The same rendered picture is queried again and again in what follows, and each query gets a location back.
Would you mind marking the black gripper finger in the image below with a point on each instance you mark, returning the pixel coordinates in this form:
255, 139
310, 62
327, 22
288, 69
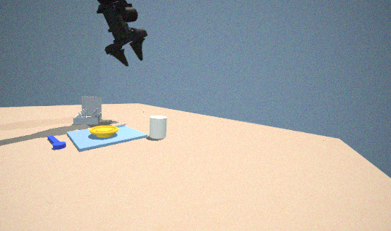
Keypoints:
137, 47
120, 56

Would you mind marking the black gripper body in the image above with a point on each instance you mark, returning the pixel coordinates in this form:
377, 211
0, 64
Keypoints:
121, 34

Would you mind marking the white dish rack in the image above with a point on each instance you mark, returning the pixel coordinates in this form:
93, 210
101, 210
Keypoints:
91, 111

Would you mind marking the white cylinder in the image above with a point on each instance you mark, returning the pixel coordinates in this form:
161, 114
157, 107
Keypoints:
157, 126

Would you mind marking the yellow round plate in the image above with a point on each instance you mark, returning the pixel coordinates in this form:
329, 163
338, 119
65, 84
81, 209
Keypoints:
103, 131

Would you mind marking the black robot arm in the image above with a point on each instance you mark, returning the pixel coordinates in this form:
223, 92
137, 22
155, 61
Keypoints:
114, 10

